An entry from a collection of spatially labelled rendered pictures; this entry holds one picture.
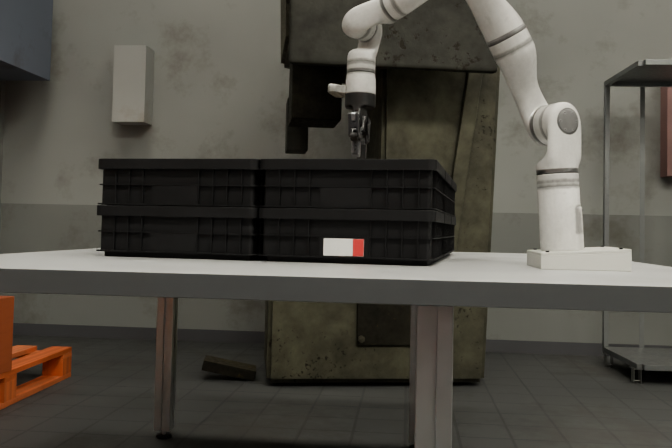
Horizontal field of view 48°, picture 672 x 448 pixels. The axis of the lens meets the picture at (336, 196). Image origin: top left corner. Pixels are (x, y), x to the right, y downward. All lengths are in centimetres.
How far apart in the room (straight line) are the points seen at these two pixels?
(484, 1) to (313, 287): 80
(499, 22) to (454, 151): 216
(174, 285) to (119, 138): 416
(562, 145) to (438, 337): 65
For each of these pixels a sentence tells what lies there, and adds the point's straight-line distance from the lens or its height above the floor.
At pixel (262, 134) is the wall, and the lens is 509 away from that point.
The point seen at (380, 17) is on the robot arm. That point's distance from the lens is 182.
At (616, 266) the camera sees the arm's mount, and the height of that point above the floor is 71.
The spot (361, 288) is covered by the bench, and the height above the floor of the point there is 68.
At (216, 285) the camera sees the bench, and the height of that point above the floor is 68.
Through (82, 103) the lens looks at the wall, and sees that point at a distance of 551.
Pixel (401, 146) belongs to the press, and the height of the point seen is 119.
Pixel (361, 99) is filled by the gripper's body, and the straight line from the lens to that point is 181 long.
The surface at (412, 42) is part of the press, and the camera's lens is 353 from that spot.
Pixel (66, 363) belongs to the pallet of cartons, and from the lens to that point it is 404.
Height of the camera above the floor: 78
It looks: 2 degrees up
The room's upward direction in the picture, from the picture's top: 1 degrees clockwise
